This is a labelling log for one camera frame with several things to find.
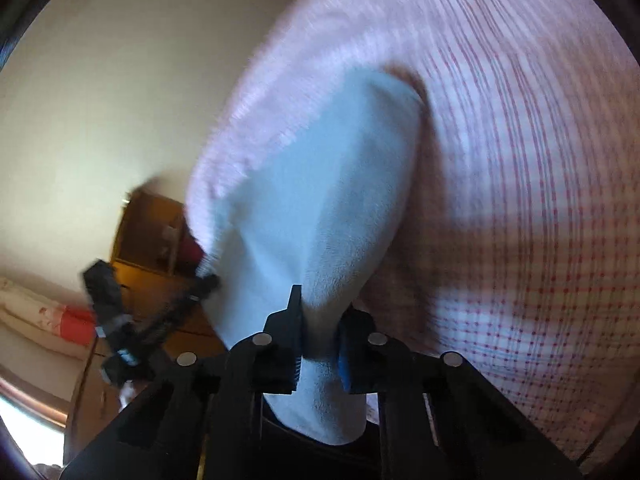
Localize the light blue fleece pants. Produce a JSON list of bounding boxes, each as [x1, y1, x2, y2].
[[186, 70, 424, 445]]

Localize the white red patterned curtain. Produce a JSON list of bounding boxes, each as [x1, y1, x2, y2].
[[1, 278, 96, 356]]

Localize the red container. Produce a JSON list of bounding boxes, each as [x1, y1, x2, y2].
[[176, 230, 203, 266]]

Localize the pink checkered bed sheet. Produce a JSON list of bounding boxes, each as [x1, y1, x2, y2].
[[192, 0, 639, 472]]

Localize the brown wooden cabinet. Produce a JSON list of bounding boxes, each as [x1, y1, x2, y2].
[[63, 188, 202, 464]]

